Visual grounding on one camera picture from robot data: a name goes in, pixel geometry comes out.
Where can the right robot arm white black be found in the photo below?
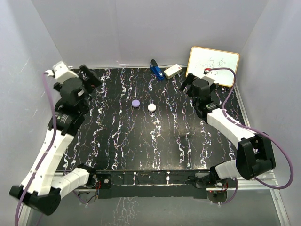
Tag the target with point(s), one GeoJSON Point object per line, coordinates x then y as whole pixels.
{"type": "Point", "coordinates": [254, 151]}

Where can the blue stapler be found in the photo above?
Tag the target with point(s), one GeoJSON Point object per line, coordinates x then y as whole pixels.
{"type": "Point", "coordinates": [155, 68]}

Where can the whiteboard with yellow frame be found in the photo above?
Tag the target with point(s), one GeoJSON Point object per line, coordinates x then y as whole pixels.
{"type": "Point", "coordinates": [202, 58]}

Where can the small cream cardboard box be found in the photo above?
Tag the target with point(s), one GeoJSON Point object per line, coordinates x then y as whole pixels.
{"type": "Point", "coordinates": [172, 71]}

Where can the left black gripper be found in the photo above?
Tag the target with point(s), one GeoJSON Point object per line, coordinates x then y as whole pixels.
{"type": "Point", "coordinates": [92, 82]}

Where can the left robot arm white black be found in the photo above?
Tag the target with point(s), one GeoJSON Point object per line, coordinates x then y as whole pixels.
{"type": "Point", "coordinates": [39, 189]}

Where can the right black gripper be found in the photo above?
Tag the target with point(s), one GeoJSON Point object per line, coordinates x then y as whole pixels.
{"type": "Point", "coordinates": [188, 81]}

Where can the purple earbud charging case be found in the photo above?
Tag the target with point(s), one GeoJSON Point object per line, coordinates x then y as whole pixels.
{"type": "Point", "coordinates": [135, 103]}

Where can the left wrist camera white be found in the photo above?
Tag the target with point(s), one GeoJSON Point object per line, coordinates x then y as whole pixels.
{"type": "Point", "coordinates": [61, 72]}

